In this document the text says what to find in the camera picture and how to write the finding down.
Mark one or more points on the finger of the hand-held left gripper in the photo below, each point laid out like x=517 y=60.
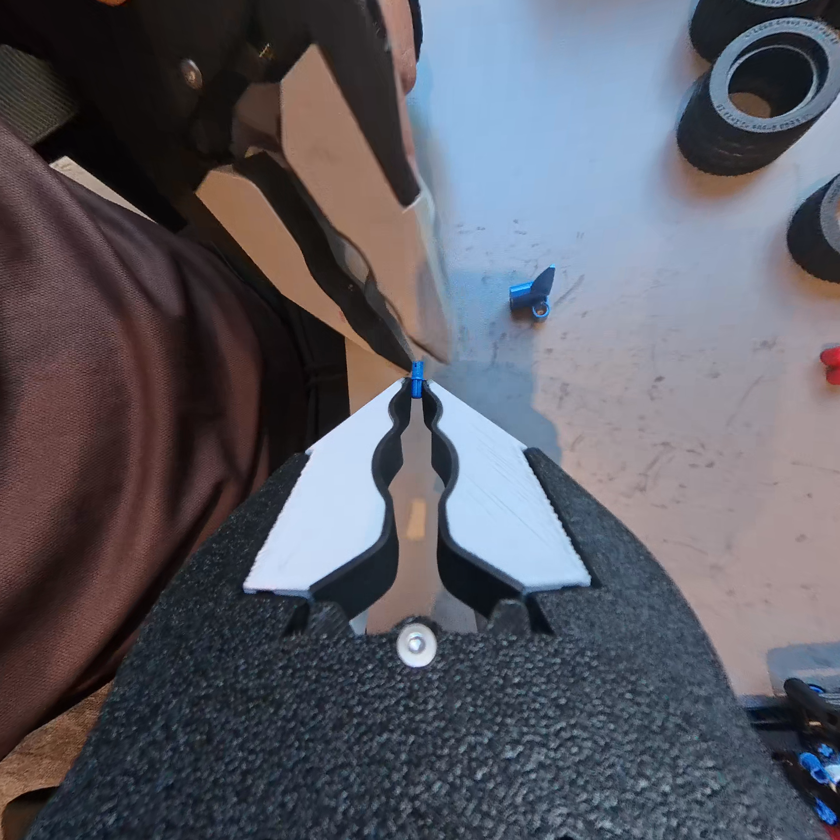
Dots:
x=354 y=197
x=262 y=243

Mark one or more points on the person's left hand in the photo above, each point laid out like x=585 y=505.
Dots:
x=400 y=39

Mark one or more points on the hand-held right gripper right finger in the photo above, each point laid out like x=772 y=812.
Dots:
x=518 y=525

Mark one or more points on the toy brick car model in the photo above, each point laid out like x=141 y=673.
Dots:
x=800 y=722

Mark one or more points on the blue pointed brick assembly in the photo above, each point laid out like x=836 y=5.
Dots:
x=528 y=293

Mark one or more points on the narrow black rubber tyre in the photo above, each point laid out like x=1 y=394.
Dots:
x=807 y=236

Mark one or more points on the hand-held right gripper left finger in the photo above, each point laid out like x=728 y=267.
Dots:
x=321 y=525

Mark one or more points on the grey desk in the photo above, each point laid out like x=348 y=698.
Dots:
x=623 y=459

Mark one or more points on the small red connector brick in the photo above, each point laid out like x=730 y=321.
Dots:
x=832 y=364

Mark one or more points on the wide black rubber tyre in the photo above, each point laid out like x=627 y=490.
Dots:
x=702 y=138
x=709 y=26

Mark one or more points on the person's brown shirt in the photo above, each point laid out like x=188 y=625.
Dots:
x=118 y=394

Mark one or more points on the small blue pin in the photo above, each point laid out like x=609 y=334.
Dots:
x=417 y=382

